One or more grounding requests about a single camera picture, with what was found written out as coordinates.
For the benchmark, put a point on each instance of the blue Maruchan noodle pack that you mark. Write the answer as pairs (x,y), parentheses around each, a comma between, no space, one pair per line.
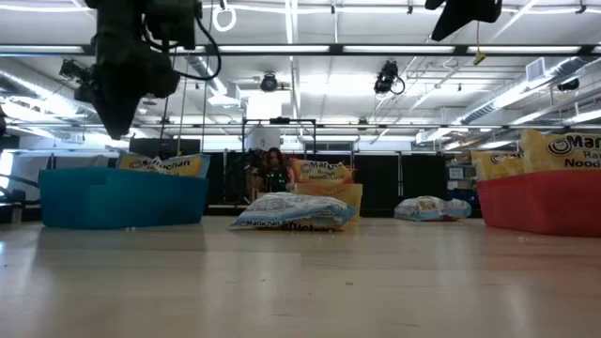
(291,209)
(432,209)
(178,165)

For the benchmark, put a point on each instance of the blue plastic bin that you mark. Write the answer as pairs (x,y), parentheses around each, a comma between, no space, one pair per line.
(122,199)

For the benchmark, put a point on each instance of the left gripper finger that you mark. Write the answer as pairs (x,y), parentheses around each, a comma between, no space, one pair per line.
(122,117)

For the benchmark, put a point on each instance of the person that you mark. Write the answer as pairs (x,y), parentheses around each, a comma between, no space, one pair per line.
(278,173)

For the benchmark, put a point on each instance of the black dome fixture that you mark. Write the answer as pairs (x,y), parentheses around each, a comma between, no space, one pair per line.
(568,84)

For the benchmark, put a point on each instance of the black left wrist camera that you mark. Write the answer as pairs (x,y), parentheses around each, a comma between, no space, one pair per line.
(171,23)

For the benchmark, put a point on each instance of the black monitor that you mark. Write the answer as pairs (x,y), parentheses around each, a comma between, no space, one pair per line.
(164,146)

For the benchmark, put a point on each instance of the dark background equipment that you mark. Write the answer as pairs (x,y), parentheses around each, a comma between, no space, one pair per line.
(244,171)

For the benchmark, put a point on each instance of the cluttered background shelf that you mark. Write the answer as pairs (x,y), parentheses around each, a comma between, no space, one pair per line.
(462,180)

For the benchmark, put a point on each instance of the white cylinder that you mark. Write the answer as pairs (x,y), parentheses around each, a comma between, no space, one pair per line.
(263,138)

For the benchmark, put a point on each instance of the black curtain partition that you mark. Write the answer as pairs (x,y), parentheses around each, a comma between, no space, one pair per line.
(399,183)

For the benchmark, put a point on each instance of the round black ceiling device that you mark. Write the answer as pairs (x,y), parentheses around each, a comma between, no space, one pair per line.
(269,82)

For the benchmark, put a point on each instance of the red plastic bin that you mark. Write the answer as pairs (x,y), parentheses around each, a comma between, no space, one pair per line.
(540,202)

